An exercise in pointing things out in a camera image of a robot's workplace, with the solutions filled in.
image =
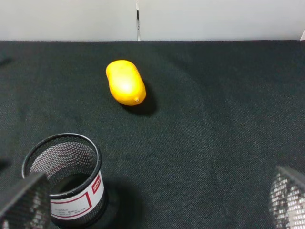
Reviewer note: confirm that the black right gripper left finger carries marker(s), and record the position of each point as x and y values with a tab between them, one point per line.
26	205

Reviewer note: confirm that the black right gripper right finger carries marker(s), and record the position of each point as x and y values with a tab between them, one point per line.
287	199

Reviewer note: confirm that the black mesh pen holder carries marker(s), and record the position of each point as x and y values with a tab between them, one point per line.
72	165

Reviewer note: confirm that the black tablecloth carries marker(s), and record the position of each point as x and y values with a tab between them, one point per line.
201	149

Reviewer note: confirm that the yellow mango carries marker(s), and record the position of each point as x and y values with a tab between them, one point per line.
125	83

